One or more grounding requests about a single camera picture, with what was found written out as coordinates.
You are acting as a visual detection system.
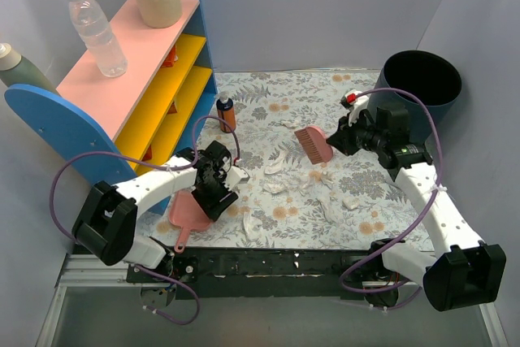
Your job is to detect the pink hand brush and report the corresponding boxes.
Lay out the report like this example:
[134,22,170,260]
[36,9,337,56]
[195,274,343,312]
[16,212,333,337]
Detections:
[294,125,333,165]

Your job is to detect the pink dustpan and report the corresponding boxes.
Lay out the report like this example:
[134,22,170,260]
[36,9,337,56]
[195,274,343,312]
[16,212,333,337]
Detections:
[168,191,213,254]

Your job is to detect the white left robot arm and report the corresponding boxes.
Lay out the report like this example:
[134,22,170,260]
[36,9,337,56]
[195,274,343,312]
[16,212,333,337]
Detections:
[72,141,249,282]

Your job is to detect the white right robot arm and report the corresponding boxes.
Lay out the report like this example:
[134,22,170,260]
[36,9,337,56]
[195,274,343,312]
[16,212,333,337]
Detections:
[327,93,506,311]

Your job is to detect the brown small bottle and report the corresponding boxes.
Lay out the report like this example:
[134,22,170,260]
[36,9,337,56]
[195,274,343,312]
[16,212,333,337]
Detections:
[216,93,236,133]

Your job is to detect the floral table mat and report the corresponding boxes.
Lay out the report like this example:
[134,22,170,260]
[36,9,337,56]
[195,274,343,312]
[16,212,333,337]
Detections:
[76,70,448,250]

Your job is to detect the dark blue trash bin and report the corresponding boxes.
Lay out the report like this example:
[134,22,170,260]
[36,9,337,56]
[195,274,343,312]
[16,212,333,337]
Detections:
[368,50,462,143]

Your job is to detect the orange item in shelf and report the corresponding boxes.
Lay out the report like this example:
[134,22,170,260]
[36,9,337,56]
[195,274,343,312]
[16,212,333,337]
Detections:
[161,45,178,67]

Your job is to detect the blue pink yellow shelf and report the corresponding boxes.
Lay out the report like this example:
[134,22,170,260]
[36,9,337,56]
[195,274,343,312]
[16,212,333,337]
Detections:
[3,0,219,215]

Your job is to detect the clear plastic water bottle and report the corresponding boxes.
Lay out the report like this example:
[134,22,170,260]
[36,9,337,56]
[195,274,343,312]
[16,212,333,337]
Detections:
[68,0,128,78]

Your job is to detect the green metal bottle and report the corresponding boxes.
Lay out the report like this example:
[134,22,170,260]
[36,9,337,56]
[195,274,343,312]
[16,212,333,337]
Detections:
[1,43,59,95]

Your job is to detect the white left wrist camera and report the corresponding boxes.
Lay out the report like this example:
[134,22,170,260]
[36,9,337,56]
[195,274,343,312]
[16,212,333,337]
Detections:
[224,165,250,191]

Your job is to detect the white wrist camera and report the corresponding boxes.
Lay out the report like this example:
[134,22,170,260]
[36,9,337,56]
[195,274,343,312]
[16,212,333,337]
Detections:
[340,90,369,126]
[224,165,250,191]

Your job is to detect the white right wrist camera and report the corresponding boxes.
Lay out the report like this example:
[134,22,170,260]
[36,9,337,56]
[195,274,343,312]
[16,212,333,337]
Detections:
[340,90,369,126]

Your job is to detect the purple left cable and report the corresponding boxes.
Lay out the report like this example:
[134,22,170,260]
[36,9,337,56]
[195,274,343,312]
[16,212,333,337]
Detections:
[49,115,243,326]

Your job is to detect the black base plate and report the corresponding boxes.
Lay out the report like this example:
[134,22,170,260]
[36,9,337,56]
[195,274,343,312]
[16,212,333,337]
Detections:
[126,246,419,301]

